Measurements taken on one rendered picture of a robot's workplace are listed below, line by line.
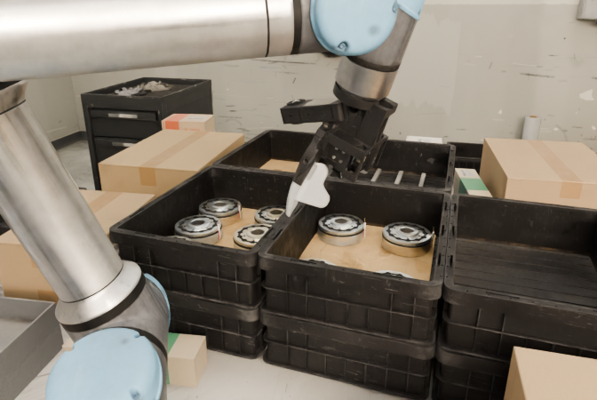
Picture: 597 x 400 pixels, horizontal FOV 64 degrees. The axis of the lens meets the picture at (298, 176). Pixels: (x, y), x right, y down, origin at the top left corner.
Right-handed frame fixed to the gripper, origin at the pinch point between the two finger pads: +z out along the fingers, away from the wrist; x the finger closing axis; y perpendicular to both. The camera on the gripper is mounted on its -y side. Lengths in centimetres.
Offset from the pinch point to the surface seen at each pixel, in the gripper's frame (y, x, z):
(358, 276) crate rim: 12.8, -2.3, 6.8
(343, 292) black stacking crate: 11.7, -2.3, 11.8
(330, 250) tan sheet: 1.1, 16.4, 23.6
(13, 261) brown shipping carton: -49, -24, 39
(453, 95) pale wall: -50, 330, 102
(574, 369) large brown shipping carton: 41.7, -2.5, -1.3
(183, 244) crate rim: -15.3, -11.0, 16.2
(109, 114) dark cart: -151, 76, 90
